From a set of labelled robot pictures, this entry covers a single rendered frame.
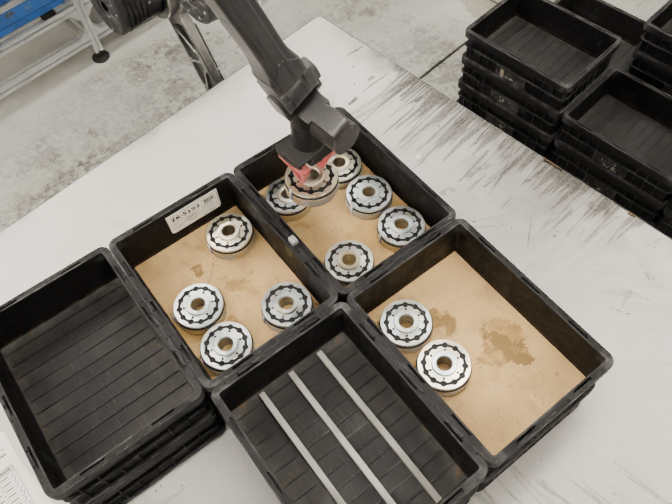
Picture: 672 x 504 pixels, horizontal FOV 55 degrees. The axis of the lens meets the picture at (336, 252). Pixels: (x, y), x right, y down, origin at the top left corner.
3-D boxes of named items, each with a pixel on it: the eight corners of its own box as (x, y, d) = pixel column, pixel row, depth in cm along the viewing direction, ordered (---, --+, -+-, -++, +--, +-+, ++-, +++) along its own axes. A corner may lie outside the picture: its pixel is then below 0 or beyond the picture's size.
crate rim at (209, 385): (109, 249, 134) (105, 243, 131) (231, 176, 142) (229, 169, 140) (209, 397, 116) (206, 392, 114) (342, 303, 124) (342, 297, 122)
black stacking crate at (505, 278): (346, 325, 132) (343, 299, 123) (454, 247, 141) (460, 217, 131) (483, 484, 115) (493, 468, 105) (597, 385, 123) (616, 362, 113)
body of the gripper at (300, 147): (341, 140, 117) (340, 112, 111) (300, 173, 113) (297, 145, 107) (316, 121, 119) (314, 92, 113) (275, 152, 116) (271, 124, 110)
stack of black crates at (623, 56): (515, 71, 261) (526, 23, 241) (559, 33, 271) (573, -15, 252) (601, 121, 245) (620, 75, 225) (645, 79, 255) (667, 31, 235)
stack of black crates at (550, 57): (449, 126, 247) (463, 29, 209) (499, 84, 257) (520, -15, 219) (536, 183, 231) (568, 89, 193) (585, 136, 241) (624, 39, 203)
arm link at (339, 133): (299, 52, 100) (262, 93, 100) (352, 89, 96) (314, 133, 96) (321, 90, 111) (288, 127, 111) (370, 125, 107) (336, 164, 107)
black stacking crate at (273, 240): (125, 272, 142) (107, 244, 132) (239, 203, 150) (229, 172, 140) (220, 412, 124) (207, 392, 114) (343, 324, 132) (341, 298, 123)
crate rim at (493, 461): (343, 303, 124) (342, 297, 122) (459, 221, 133) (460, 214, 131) (491, 473, 106) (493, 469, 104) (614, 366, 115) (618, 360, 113)
